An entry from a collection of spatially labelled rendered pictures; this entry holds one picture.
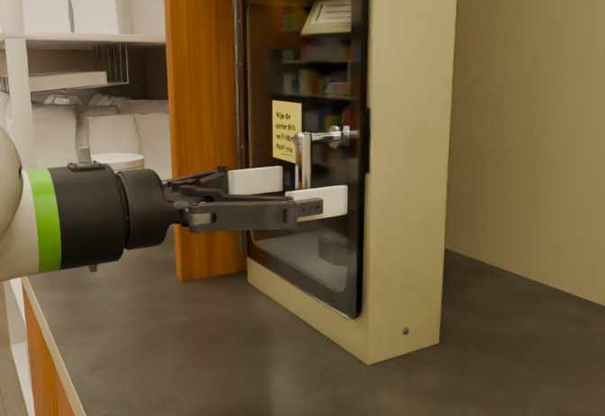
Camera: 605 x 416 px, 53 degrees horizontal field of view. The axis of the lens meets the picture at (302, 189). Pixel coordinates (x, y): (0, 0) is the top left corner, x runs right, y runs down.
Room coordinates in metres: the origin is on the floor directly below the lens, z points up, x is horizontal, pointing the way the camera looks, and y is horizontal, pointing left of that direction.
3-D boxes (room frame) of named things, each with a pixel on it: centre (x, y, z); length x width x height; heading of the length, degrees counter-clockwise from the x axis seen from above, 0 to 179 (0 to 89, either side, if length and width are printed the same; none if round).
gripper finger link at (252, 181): (0.70, 0.06, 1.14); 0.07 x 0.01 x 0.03; 121
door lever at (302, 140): (0.66, -0.02, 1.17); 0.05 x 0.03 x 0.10; 120
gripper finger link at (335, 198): (0.58, -0.01, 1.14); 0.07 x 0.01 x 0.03; 121
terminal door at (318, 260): (0.77, 0.01, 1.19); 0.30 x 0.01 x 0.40; 30
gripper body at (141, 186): (0.57, 0.13, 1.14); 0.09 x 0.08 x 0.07; 121
